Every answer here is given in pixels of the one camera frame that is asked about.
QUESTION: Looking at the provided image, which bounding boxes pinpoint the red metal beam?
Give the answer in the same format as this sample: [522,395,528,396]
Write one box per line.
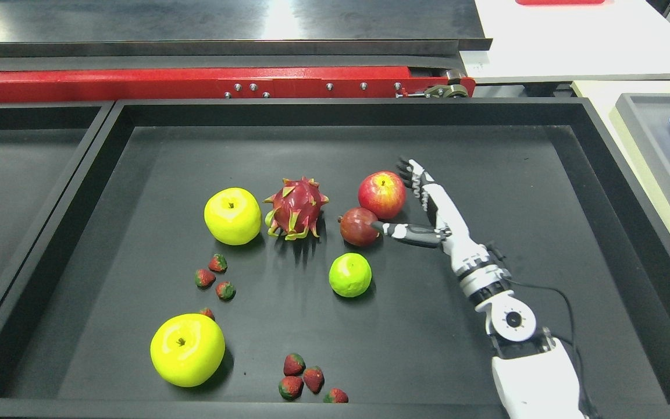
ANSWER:
[0,66,477,103]

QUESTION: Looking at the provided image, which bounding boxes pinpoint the white robot forearm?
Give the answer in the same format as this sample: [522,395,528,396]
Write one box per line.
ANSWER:
[450,244,585,418]

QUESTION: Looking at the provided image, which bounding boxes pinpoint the yellow apple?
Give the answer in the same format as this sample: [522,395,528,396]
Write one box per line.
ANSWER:
[203,187,262,245]
[149,313,226,388]

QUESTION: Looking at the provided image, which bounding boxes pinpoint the yellow apple upper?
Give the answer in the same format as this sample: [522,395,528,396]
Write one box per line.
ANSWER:
[203,187,262,245]

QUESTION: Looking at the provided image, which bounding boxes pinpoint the dark red pomegranate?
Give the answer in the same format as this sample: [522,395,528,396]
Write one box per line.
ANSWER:
[337,207,380,247]

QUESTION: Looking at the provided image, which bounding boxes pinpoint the green apple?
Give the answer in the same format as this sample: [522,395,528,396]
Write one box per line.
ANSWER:
[328,253,372,298]

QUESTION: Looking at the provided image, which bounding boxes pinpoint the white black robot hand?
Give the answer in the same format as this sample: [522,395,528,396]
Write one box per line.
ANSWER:
[370,157,489,276]

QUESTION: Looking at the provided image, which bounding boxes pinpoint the dragon fruit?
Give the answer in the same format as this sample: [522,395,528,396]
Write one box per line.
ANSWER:
[263,177,329,241]

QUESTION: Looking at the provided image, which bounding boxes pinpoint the strawberry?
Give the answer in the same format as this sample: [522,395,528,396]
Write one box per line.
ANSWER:
[277,375,305,400]
[194,268,216,289]
[208,254,228,273]
[323,388,349,403]
[215,281,236,301]
[283,353,307,377]
[198,307,216,321]
[301,365,325,393]

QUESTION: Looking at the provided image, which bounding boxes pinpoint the red apple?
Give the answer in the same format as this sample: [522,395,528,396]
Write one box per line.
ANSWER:
[357,171,407,219]

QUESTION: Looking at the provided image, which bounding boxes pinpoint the yellow apple lower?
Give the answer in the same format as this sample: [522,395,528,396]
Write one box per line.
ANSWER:
[149,313,226,388]

